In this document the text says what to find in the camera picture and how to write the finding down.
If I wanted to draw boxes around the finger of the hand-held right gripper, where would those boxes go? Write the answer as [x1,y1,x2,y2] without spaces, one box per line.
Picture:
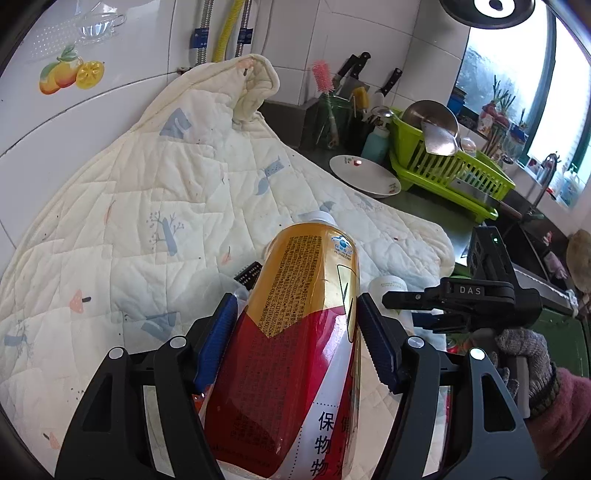
[382,279,515,311]
[412,311,468,333]

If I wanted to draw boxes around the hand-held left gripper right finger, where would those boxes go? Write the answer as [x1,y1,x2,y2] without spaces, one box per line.
[357,292,544,480]

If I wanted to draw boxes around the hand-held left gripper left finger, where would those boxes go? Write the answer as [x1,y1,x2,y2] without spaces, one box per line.
[55,292,241,480]

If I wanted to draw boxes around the white paper cup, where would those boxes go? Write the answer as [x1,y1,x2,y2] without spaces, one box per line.
[368,275,408,297]

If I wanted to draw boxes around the red and gold drink bottle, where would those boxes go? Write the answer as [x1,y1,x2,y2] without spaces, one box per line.
[199,211,361,480]

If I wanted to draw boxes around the person's right forearm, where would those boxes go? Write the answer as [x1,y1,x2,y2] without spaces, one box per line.
[525,367,591,480]

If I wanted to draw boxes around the person's right hand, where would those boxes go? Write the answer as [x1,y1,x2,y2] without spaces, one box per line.
[488,327,560,419]

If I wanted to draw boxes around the steel sink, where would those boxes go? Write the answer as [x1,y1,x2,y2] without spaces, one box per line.
[498,216,579,297]

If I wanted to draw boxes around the pink cloth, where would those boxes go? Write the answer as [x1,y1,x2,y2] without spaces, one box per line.
[544,251,569,280]

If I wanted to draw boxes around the chrome faucet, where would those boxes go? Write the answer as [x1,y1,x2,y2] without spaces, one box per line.
[526,153,560,218]

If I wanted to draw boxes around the green plastic dish rack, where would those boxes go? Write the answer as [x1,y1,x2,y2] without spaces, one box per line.
[389,107,517,222]

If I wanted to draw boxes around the white plastic bottle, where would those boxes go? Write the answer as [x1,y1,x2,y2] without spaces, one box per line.
[556,163,583,206]

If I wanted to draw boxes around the green cabinet doors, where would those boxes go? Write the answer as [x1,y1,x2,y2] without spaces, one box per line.
[539,302,591,371]

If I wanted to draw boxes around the sprouting onion in jar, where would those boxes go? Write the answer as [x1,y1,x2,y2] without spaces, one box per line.
[499,90,517,139]
[477,76,500,137]

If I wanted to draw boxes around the steel pot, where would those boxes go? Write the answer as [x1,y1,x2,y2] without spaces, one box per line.
[400,100,461,157]

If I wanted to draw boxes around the white plate with red print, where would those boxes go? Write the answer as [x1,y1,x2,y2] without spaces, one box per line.
[329,154,402,199]

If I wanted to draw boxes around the cream quilted blanket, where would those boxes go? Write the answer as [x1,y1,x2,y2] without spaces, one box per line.
[0,54,456,480]

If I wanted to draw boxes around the teal plastic bottle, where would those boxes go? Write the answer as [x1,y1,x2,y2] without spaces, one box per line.
[361,124,390,164]

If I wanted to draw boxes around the dark green utensil holder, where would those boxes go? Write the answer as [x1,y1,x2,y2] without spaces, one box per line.
[302,94,366,151]

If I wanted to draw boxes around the pink bottle brush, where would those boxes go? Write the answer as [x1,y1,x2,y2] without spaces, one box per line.
[311,60,341,149]

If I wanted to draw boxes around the cleaver with wooden handle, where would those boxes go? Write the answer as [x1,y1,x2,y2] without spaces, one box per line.
[450,177,523,220]

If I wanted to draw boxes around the black handled kitchen knife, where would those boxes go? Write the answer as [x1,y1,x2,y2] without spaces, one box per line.
[333,51,372,93]
[378,68,404,98]

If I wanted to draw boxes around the yellow gas hose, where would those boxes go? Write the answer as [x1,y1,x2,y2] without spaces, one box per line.
[213,0,246,62]

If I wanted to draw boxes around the corrugated metal hose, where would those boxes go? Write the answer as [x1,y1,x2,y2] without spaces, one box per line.
[191,0,209,66]

